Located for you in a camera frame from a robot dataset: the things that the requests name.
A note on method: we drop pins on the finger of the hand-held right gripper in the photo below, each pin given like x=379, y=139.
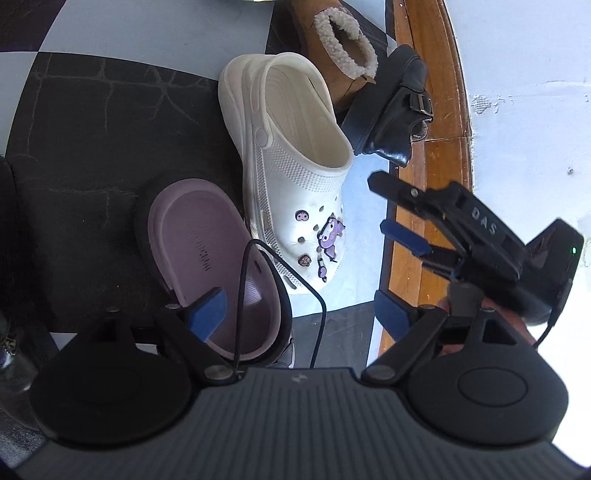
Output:
x=392, y=184
x=406, y=240

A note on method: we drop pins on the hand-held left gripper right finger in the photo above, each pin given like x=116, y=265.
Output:
x=392, y=318

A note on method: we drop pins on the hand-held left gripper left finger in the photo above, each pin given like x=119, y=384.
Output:
x=210, y=314

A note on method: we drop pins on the purple cartoon clog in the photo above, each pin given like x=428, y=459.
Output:
x=194, y=240

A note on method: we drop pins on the white clog small figure charms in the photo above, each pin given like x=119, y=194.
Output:
x=286, y=184

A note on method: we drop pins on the tan fleece-lined slipper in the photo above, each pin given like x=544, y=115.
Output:
x=318, y=41

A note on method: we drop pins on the person's right hand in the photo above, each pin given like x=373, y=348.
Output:
x=519, y=325

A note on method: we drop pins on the black and white checkered mat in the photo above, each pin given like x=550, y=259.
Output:
x=92, y=138

